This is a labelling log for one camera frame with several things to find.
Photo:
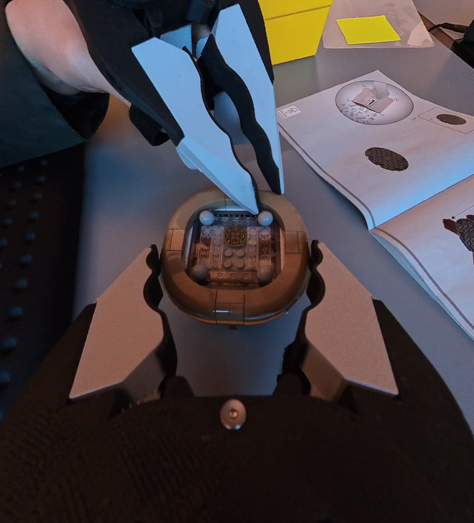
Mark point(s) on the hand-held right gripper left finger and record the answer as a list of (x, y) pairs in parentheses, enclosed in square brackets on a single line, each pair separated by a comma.
[(118, 327)]

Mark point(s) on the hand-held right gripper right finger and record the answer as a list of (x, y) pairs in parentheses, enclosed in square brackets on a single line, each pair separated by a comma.
[(343, 327)]

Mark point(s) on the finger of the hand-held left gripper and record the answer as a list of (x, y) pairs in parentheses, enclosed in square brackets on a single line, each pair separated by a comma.
[(204, 122), (257, 94)]

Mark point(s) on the yellow plastic bin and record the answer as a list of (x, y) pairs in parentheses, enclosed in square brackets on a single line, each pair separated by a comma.
[(290, 32)]

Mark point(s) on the brick-built plant pot model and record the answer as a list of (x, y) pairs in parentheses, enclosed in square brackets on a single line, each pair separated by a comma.
[(237, 261)]

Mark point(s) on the instruction booklet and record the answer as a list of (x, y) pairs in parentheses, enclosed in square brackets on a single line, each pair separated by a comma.
[(405, 164)]

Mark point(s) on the grey desk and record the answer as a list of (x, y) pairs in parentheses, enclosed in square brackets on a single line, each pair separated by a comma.
[(323, 65)]

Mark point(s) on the person's left hand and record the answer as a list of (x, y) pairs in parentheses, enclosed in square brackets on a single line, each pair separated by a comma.
[(54, 49)]

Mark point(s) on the black perforated chair armrest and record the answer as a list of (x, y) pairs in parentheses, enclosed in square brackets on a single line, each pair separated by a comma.
[(16, 266)]

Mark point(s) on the yellow paper note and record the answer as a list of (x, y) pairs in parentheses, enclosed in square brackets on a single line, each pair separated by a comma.
[(367, 29)]

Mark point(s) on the yellow card in sleeve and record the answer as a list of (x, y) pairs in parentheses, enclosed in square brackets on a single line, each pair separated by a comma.
[(409, 16)]

